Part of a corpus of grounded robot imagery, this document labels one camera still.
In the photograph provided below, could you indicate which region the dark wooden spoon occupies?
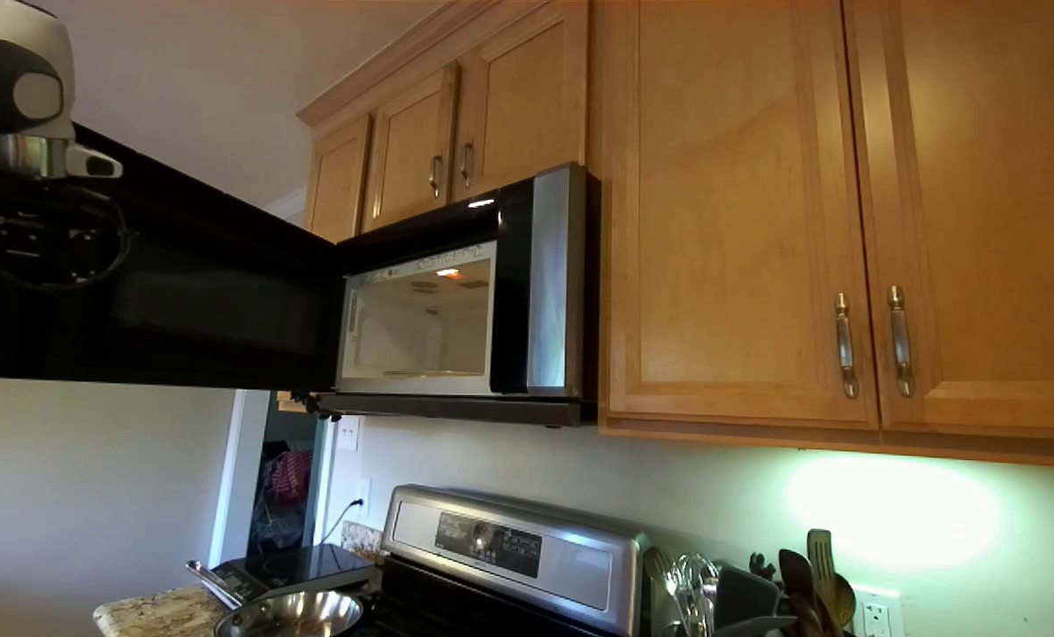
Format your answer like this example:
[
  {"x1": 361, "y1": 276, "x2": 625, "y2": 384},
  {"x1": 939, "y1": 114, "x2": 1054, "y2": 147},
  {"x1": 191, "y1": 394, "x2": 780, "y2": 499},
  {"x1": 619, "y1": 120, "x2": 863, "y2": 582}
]
[{"x1": 775, "y1": 545, "x2": 821, "y2": 624}]

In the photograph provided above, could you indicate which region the wooden spatula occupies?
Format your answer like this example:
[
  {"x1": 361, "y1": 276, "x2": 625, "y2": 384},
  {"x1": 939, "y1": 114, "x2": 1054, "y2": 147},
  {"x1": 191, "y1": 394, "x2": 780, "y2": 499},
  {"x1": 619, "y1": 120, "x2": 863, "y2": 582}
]
[{"x1": 803, "y1": 527, "x2": 846, "y2": 608}]

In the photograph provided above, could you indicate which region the shiny metal container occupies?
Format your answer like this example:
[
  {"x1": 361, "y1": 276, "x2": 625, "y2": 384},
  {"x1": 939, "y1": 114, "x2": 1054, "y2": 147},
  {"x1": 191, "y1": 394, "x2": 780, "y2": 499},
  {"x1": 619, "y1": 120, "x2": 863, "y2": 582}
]
[{"x1": 653, "y1": 548, "x2": 724, "y2": 637}]

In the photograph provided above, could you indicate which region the small wooden cabinet door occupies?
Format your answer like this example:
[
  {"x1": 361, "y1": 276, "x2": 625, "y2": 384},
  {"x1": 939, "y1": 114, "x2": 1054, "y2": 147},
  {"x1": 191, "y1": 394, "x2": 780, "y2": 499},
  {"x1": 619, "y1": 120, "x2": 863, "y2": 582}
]
[
  {"x1": 449, "y1": 0, "x2": 594, "y2": 204},
  {"x1": 361, "y1": 63, "x2": 465, "y2": 239}
]

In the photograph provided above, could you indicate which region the white wall outlet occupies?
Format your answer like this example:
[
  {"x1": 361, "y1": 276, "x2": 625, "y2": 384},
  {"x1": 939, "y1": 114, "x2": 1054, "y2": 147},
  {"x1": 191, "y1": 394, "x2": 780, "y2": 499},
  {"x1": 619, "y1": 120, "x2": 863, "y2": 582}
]
[{"x1": 851, "y1": 582, "x2": 910, "y2": 637}]

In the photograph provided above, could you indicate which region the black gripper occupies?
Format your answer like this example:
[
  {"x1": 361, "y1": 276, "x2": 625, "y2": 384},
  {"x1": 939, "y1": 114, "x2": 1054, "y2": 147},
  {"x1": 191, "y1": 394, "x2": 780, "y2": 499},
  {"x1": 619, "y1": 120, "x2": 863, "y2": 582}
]
[{"x1": 0, "y1": 188, "x2": 104, "y2": 279}]

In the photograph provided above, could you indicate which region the white door frame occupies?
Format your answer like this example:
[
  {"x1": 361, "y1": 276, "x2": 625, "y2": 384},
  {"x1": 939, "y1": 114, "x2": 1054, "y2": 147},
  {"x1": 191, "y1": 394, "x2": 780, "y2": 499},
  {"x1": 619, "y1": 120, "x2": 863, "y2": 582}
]
[{"x1": 207, "y1": 385, "x2": 273, "y2": 574}]

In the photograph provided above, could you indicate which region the thin black power cord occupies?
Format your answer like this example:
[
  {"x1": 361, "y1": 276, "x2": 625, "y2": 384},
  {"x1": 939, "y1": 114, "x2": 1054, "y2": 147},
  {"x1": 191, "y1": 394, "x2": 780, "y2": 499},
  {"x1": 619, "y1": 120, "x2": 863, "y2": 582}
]
[{"x1": 319, "y1": 492, "x2": 367, "y2": 548}]

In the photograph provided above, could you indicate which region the tall wooden cabinet door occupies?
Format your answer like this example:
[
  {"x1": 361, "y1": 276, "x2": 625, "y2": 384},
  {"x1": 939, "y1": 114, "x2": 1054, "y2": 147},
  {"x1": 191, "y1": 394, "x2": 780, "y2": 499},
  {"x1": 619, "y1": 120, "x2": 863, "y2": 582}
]
[
  {"x1": 843, "y1": 0, "x2": 1054, "y2": 453},
  {"x1": 591, "y1": 0, "x2": 882, "y2": 437}
]

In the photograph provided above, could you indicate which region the stainless steel stove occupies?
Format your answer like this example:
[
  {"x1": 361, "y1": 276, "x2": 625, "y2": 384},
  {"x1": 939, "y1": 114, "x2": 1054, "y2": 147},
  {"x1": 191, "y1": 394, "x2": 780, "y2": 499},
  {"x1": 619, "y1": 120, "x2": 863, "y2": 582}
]
[{"x1": 366, "y1": 483, "x2": 653, "y2": 637}]

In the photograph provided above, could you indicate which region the red hanging cloth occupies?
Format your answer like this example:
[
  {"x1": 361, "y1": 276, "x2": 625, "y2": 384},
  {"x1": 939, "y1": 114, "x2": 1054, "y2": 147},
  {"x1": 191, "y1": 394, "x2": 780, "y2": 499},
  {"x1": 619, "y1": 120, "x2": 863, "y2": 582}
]
[{"x1": 257, "y1": 443, "x2": 319, "y2": 521}]

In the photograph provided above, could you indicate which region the steel mixing bowl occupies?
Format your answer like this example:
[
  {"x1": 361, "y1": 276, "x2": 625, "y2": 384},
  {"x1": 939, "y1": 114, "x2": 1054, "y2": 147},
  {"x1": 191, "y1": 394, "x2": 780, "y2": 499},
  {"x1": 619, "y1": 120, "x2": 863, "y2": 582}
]
[{"x1": 214, "y1": 583, "x2": 367, "y2": 637}]

